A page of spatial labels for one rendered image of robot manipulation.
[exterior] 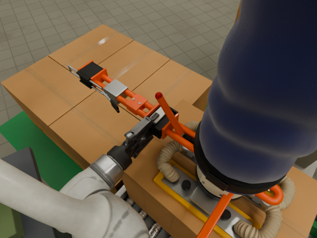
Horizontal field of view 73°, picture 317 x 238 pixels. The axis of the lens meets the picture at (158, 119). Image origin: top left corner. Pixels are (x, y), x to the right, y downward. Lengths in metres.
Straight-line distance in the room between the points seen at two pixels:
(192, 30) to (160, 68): 1.52
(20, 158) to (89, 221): 0.78
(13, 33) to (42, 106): 2.10
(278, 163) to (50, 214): 0.40
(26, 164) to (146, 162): 0.60
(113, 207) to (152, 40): 2.61
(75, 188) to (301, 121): 0.50
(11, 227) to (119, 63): 1.24
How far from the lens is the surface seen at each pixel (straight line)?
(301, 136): 0.36
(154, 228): 1.12
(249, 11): 0.29
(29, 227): 1.05
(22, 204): 0.44
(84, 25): 3.39
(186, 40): 2.96
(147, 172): 0.77
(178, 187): 0.73
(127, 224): 0.47
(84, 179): 0.60
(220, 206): 0.61
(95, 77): 0.86
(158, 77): 1.62
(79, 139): 1.37
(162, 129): 0.66
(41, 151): 2.11
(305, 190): 0.89
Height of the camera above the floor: 1.66
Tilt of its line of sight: 55 degrees down
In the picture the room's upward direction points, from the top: straight up
